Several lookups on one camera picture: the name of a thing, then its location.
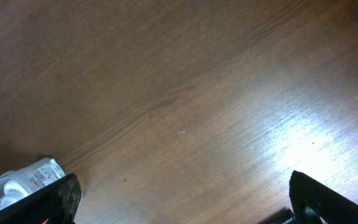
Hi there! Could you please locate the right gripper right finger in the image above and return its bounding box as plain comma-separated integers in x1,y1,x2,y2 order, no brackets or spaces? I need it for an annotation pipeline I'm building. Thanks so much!
289,170,358,224

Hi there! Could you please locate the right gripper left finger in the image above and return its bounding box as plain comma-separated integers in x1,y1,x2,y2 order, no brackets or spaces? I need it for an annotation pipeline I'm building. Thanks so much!
0,174,81,224

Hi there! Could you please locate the clear plastic container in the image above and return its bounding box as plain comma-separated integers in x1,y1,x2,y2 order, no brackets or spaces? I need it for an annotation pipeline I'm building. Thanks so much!
0,157,82,223

